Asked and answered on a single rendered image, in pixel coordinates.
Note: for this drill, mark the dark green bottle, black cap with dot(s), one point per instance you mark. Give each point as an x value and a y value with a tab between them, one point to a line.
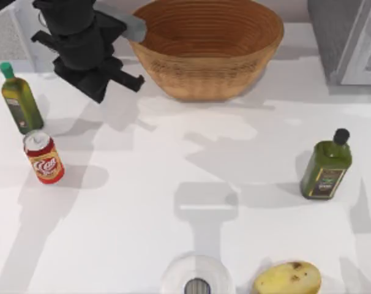
326	167

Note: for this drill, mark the pale framed cabinet door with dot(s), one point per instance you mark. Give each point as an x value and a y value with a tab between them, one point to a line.
361	43

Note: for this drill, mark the green bottle with green cap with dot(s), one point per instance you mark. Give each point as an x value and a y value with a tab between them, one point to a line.
20	101

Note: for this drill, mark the red and white can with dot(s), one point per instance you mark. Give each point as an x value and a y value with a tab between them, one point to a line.
44	159

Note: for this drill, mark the grey pierced drawer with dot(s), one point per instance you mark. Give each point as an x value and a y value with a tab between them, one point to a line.
6	36

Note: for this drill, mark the grey cabinet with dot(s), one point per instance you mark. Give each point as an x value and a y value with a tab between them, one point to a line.
326	39

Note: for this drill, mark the brown woven basket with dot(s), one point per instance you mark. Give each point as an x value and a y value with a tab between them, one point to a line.
204	55

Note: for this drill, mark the pale grey rounded box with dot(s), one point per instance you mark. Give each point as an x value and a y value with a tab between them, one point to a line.
136	27

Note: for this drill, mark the yellow potato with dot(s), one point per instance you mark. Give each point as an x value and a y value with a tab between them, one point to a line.
288	278

